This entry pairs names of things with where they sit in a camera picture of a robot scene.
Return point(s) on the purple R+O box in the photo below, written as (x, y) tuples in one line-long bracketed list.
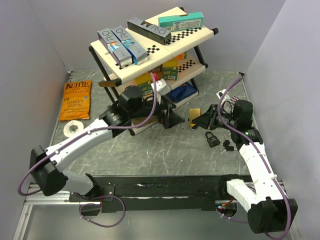
[(115, 48)]

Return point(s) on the large brass padlock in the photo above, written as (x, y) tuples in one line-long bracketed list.
[(193, 114)]

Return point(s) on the green yellow box rear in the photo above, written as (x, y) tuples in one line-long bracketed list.
[(170, 70)]

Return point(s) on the black-headed key bunch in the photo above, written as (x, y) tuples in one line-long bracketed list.
[(227, 146)]

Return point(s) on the teal toothpaste box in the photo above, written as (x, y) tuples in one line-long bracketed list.
[(181, 22)]

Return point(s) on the cream three-tier shelf rack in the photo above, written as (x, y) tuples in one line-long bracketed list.
[(181, 42)]

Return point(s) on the black round padlock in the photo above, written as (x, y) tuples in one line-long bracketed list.
[(212, 140)]

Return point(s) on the blue snack bag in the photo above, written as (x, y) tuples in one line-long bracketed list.
[(180, 93)]

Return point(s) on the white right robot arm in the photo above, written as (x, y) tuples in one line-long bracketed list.
[(268, 207)]

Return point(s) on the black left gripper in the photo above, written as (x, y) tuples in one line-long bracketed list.
[(171, 118)]

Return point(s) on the white tape roll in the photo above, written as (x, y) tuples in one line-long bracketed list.
[(72, 128)]

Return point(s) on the dark grey R+O box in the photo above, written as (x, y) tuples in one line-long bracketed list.
[(148, 30)]

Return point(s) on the purple wavy sponge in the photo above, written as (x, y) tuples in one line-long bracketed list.
[(236, 98)]

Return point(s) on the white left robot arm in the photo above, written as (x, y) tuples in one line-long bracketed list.
[(49, 166)]

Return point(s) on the blue R+O box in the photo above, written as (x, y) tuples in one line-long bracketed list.
[(138, 53)]

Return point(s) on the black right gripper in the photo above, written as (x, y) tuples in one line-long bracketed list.
[(207, 120)]

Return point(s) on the brown wooden-handled tool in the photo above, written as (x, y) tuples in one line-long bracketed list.
[(110, 83)]

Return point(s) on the orange Kettle chips bag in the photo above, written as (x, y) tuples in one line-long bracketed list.
[(76, 101)]

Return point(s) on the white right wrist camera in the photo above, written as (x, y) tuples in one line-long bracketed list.
[(220, 93)]

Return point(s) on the green yellow box front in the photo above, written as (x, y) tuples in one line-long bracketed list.
[(144, 83)]

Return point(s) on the green yellow box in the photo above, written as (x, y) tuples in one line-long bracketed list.
[(144, 83), (170, 70)]

